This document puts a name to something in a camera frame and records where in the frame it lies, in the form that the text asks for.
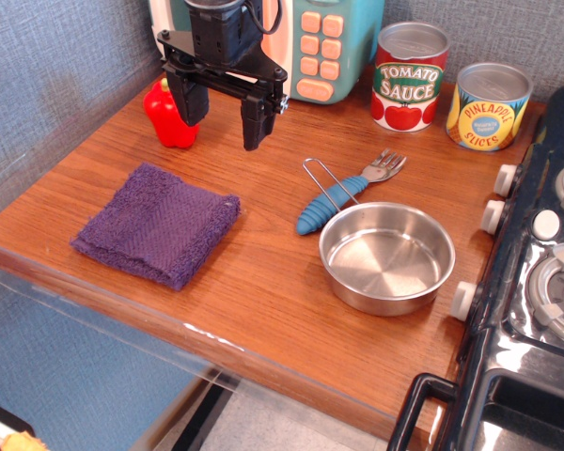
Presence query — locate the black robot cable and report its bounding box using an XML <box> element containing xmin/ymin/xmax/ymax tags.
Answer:
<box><xmin>243</xmin><ymin>0</ymin><xmax>283</xmax><ymax>36</ymax></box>

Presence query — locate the blue handled toy fork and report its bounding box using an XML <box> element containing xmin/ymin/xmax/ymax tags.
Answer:
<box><xmin>295</xmin><ymin>148</ymin><xmax>407</xmax><ymax>236</ymax></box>

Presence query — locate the purple folded cloth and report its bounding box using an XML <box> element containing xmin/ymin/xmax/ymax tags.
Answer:
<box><xmin>71</xmin><ymin>163</ymin><xmax>241</xmax><ymax>291</ymax></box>

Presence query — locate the red toy bell pepper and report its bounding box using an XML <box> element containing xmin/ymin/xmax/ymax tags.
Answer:
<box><xmin>143</xmin><ymin>78</ymin><xmax>199</xmax><ymax>148</ymax></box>

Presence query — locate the white stove knob middle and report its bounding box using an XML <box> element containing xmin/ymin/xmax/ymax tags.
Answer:
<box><xmin>480</xmin><ymin>200</ymin><xmax>505</xmax><ymax>235</ymax></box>

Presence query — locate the grey burner front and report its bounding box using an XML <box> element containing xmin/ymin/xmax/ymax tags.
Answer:
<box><xmin>527</xmin><ymin>243</ymin><xmax>564</xmax><ymax>341</ymax></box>

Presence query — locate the pineapple slices can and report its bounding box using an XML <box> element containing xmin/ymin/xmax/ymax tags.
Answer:
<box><xmin>446</xmin><ymin>62</ymin><xmax>533</xmax><ymax>151</ymax></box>

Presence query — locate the yellow object at corner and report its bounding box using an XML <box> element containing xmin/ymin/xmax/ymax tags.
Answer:
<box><xmin>1</xmin><ymin>431</ymin><xmax>48</xmax><ymax>451</ymax></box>

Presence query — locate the white stove top knob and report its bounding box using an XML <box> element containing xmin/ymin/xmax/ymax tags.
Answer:
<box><xmin>532</xmin><ymin>210</ymin><xmax>560</xmax><ymax>241</ymax></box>

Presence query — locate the tomato sauce can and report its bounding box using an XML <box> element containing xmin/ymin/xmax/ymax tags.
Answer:
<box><xmin>370</xmin><ymin>22</ymin><xmax>449</xmax><ymax>132</ymax></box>

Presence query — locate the teal toy microwave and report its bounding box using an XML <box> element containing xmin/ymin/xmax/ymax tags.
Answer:
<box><xmin>148</xmin><ymin>0</ymin><xmax>386</xmax><ymax>105</ymax></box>

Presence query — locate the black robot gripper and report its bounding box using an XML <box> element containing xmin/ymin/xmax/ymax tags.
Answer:
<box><xmin>157</xmin><ymin>1</ymin><xmax>288</xmax><ymax>150</ymax></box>

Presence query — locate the white stove knob front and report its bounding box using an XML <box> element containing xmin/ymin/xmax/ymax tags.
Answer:
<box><xmin>450</xmin><ymin>281</ymin><xmax>478</xmax><ymax>321</ymax></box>

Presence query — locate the metal pot with wire handle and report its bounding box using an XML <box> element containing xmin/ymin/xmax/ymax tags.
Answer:
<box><xmin>302</xmin><ymin>157</ymin><xmax>457</xmax><ymax>318</ymax></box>

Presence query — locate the black toy stove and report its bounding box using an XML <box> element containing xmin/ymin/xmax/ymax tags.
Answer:
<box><xmin>385</xmin><ymin>80</ymin><xmax>564</xmax><ymax>451</ymax></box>

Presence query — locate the white stove knob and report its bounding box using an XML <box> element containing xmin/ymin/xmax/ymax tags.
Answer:
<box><xmin>532</xmin><ymin>210</ymin><xmax>560</xmax><ymax>241</ymax></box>
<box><xmin>480</xmin><ymin>200</ymin><xmax>505</xmax><ymax>235</ymax></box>
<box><xmin>493</xmin><ymin>164</ymin><xmax>518</xmax><ymax>197</ymax></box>
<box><xmin>450</xmin><ymin>281</ymin><xmax>478</xmax><ymax>321</ymax></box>

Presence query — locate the white stove knob rear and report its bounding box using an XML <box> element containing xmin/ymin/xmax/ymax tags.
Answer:
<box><xmin>493</xmin><ymin>164</ymin><xmax>518</xmax><ymax>197</ymax></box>

